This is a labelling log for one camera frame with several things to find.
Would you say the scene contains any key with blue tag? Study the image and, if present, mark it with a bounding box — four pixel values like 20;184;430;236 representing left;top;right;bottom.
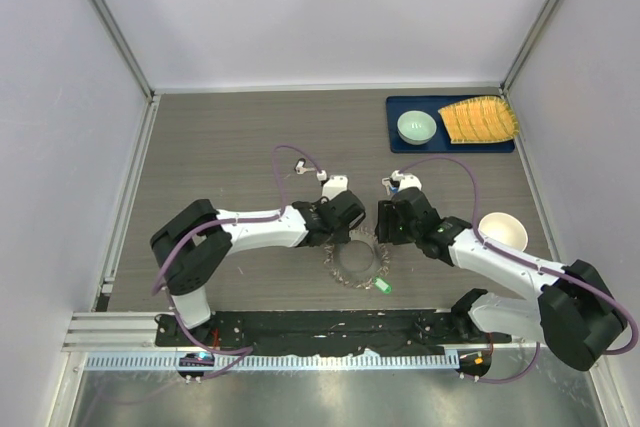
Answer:
381;177;399;196

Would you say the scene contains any metal disc with keyrings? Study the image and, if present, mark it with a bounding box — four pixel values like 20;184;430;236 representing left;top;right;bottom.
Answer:
324;228;390;289

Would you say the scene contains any key with green tag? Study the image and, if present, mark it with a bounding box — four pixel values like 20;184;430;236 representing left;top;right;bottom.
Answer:
364;276;392;295

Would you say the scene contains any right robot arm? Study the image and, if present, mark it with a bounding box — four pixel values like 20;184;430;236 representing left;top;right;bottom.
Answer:
375;187;631;371

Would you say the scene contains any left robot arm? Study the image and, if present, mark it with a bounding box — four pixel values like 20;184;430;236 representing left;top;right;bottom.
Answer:
150;190;366;346

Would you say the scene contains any key with black tag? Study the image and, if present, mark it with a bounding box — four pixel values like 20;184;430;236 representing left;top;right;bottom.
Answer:
294;158;317;175

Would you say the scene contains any pale green bowl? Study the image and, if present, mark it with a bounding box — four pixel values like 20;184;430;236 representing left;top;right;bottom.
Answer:
396;110;437;145

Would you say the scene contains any cream bowl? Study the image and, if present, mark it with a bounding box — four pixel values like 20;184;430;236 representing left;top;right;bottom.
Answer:
479;212;529;252

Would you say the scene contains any blue tray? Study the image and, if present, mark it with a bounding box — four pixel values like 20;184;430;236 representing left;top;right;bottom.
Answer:
386;95;515;154

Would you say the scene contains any yellow woven cloth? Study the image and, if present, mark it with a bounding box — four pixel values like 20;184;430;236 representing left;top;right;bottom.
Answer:
438;96;520;144

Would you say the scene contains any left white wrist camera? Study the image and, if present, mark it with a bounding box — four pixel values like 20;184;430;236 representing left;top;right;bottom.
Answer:
316;170;349;200

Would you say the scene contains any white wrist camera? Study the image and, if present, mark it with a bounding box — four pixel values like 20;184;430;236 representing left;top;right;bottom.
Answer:
316;170;349;200
390;170;422;194

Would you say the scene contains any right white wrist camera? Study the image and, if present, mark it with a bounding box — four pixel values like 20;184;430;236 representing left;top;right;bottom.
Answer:
390;170;422;194

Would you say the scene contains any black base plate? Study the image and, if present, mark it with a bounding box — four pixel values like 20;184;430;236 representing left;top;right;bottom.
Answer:
154;307;514;356

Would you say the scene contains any white cable duct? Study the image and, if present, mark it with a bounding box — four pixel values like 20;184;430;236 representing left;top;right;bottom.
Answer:
85;350;459;372

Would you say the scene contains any front aluminium frame rail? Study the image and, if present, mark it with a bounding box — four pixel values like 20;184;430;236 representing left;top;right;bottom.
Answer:
62;305;612;352

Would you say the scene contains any aluminium frame rail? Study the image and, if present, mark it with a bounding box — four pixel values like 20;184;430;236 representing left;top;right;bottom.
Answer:
500;0;564;261
88;0;160;312
62;305;612;352

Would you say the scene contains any right aluminium frame rail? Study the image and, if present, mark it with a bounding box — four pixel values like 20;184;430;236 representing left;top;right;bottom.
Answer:
500;0;564;261

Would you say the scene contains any left aluminium frame rail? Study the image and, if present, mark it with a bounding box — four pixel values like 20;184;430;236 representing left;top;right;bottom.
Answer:
88;0;160;312

